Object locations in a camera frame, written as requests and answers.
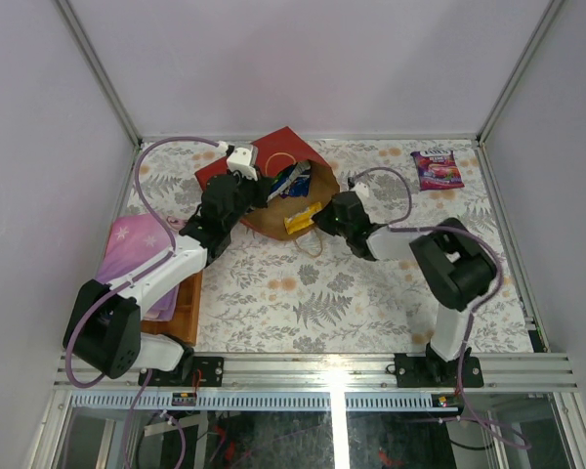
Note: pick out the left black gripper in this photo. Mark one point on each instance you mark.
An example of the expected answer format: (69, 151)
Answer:
(259, 190)

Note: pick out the yellow snack bag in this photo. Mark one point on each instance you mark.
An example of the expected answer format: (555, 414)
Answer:
(301, 220)

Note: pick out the purple pink cloth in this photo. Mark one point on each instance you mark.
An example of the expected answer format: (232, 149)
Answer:
(132, 241)

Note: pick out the wooden tray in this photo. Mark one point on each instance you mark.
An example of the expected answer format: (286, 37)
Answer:
(184, 323)

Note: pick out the aluminium front rail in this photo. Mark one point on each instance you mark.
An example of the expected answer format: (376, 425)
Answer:
(504, 373)

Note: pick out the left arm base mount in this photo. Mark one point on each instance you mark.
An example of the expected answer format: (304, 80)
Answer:
(197, 371)

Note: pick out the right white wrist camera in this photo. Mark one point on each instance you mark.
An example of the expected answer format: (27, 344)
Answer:
(360, 188)

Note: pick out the blue silver chips bag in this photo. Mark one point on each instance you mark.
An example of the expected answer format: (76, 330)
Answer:
(293, 181)

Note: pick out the purple candy bag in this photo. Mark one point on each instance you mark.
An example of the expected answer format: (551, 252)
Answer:
(437, 170)

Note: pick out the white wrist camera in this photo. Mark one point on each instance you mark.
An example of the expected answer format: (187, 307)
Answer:
(360, 188)
(241, 159)

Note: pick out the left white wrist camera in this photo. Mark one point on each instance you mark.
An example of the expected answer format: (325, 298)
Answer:
(241, 159)

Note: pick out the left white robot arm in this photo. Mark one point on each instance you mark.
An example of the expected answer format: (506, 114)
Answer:
(105, 327)

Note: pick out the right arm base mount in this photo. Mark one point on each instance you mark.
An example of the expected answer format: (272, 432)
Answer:
(423, 371)

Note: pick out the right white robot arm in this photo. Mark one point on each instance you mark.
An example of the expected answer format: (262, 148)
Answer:
(461, 270)

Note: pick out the red paper bag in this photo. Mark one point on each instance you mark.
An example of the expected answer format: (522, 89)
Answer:
(276, 151)

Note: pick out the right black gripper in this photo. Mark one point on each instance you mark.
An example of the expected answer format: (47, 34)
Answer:
(322, 219)

